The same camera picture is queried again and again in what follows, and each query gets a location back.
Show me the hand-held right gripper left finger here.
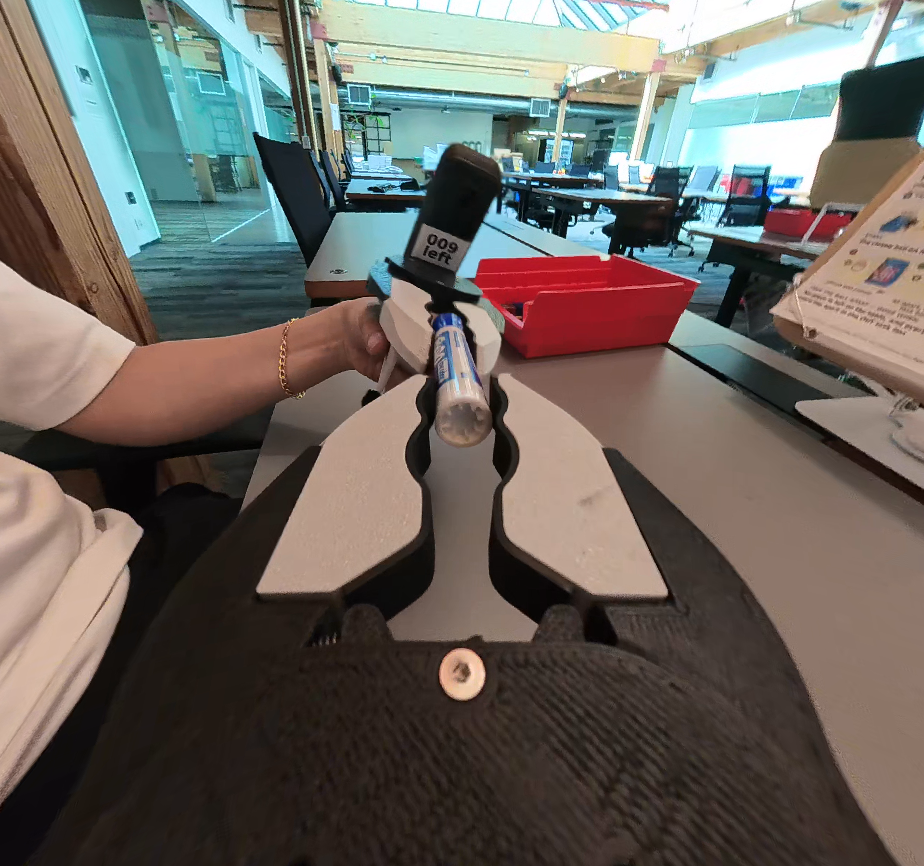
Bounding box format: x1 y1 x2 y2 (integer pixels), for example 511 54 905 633
257 376 436 604

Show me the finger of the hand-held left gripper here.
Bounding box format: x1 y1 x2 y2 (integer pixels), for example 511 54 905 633
460 304 506 379
376 293 438 381

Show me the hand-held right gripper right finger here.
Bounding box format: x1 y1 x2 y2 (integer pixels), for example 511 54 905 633
490 373 669 607

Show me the blue and white marker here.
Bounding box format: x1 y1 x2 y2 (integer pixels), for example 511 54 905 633
428 312 496 450

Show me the red plastic bin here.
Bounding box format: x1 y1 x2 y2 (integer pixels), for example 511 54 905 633
761 205 856 243
473 253 701 360

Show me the person's left hand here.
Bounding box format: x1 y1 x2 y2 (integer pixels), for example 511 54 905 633
333 295 395 385

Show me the grey desk with wooden edge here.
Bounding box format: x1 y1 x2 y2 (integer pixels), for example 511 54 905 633
305 208 602 306

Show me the black chair armrest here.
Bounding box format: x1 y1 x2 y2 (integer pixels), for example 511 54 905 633
21 425 270 471

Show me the white stand base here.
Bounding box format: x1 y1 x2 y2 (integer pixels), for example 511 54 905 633
793 393 924 496

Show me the instruction sheet board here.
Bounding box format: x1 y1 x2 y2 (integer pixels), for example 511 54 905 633
771 151 924 405

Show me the wooden pillar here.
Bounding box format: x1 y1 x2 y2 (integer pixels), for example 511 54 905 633
0 0 157 350

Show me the gold chain bracelet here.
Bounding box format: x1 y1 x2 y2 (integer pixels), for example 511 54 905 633
276 317 308 404

